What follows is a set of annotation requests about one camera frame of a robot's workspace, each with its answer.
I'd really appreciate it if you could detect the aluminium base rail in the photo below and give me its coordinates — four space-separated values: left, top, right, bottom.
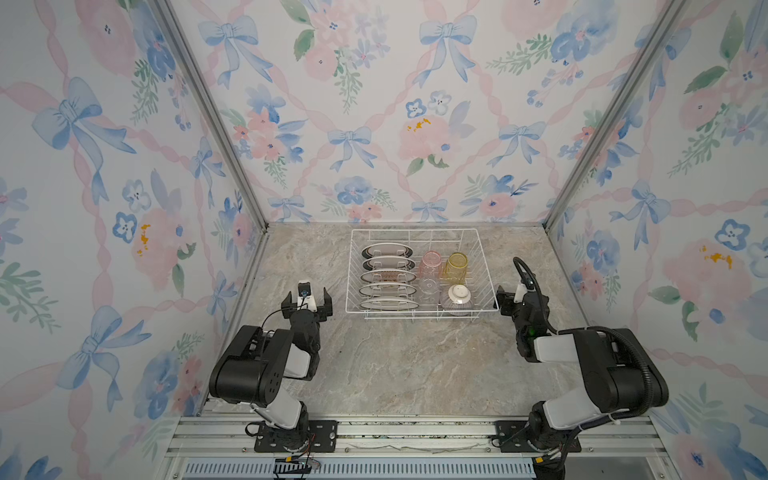
155 413 681 479

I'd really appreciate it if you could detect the orange patterned plate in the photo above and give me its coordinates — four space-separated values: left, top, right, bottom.
360 268 417 284

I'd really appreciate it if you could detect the pink glass cup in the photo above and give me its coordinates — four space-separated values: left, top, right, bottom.
419 250 443 280

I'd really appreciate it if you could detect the white ceramic bowl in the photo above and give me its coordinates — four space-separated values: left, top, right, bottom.
440 284 474 316

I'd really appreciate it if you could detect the green rimmed plate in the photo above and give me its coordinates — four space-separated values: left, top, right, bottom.
361 242 413 259
362 255 416 271

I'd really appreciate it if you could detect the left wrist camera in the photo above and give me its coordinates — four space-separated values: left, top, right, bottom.
297 281 316 311

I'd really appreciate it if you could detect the clear glass cup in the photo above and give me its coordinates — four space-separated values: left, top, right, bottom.
416 277 441 308

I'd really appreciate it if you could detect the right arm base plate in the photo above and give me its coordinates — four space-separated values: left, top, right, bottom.
490 420 568 454

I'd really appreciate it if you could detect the grey patterned plate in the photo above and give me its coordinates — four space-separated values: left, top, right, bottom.
359 282 417 297
359 296 419 312

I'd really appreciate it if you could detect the white wire dish rack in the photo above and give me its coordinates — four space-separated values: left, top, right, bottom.
345 228 498 321

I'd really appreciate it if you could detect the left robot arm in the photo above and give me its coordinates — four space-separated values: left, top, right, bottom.
208 282 333 453

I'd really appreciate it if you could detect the yellow glass cup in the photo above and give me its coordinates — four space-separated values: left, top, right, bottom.
442 252 469 285

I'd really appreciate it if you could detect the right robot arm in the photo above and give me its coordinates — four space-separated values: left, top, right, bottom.
496 284 669 451

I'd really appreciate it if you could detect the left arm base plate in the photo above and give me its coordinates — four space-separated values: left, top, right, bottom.
250 420 339 454

